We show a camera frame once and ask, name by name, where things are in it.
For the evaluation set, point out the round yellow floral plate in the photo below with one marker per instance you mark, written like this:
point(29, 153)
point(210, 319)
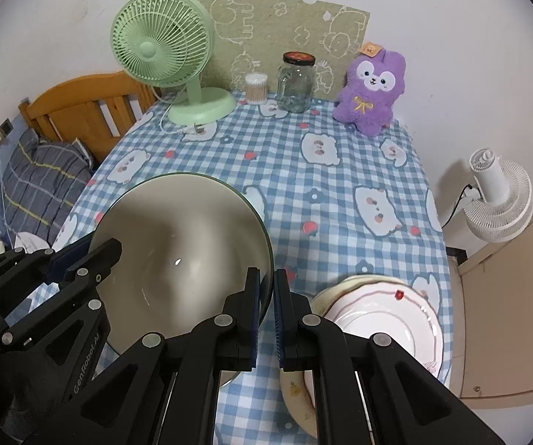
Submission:
point(296, 394)

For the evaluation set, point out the grey plaid pillow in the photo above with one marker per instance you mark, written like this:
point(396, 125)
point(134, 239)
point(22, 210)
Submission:
point(39, 181)

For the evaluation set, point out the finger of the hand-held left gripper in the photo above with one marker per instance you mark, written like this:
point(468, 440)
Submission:
point(60, 264)
point(104, 255)

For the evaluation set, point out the glass jar dark lid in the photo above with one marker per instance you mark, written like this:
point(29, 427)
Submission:
point(296, 88)

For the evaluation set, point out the floral ceramic bowl green rim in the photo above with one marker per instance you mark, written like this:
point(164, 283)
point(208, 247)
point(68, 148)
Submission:
point(178, 222)

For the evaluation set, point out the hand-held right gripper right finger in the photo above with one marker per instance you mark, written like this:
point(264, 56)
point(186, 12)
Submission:
point(279, 320)

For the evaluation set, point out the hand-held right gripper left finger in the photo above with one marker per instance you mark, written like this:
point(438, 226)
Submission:
point(252, 315)

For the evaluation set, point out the green desk fan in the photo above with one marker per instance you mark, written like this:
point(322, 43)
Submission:
point(148, 48)

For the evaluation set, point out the wooden bed headboard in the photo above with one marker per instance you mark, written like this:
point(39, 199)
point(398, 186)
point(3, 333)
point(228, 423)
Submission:
point(76, 102)

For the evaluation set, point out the beige cabinet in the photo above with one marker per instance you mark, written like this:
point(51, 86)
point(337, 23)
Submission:
point(517, 310)

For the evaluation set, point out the dark wall socket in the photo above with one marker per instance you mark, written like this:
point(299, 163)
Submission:
point(5, 125)

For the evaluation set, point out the cotton swab container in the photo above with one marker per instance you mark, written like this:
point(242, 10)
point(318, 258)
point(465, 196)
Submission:
point(256, 90)

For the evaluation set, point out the purple plush toy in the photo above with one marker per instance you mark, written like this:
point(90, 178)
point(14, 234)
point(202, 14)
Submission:
point(368, 102)

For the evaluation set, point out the blue checked tablecloth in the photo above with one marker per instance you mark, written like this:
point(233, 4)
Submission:
point(331, 185)

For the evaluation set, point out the white clip fan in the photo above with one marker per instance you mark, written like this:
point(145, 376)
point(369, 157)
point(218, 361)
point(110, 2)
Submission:
point(503, 204)

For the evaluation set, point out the green patterned wall board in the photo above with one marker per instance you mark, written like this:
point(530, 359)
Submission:
point(266, 32)

